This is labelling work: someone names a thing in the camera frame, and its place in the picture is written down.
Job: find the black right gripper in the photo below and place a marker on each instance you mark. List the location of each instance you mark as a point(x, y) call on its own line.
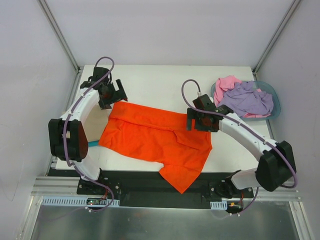
point(190, 120)

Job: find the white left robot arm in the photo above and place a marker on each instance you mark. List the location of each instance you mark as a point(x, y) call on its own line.
point(67, 137)

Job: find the folded beige t-shirt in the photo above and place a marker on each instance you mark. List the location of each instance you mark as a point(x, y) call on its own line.
point(95, 123)

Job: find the slotted cable duct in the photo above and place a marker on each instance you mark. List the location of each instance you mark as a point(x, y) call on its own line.
point(68, 201)
point(219, 205)

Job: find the lavender t-shirt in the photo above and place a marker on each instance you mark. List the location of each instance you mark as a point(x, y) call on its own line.
point(247, 101)

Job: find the left aluminium frame post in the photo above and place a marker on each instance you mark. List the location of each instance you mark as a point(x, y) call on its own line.
point(44, 6)

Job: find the blue plastic basket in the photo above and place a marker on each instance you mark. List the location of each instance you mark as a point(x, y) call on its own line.
point(265, 87)

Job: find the aluminium frame post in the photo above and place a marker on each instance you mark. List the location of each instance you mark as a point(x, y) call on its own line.
point(44, 6)
point(293, 7)

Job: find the right aluminium frame post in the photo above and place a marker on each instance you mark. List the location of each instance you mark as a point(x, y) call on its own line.
point(293, 7)

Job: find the folded teal t-shirt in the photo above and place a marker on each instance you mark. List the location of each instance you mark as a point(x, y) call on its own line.
point(93, 144)

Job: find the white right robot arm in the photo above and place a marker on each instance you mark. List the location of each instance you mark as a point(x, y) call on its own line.
point(276, 164)

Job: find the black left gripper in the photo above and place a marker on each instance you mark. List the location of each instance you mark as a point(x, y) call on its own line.
point(116, 94)

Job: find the left slotted cable duct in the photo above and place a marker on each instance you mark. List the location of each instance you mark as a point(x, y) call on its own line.
point(68, 201)

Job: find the right slotted cable duct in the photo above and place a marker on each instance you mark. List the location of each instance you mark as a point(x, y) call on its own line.
point(219, 205)

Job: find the pink t-shirt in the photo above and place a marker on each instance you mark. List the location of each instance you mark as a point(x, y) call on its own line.
point(223, 84)

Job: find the orange t-shirt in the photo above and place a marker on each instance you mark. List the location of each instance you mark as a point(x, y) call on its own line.
point(160, 136)

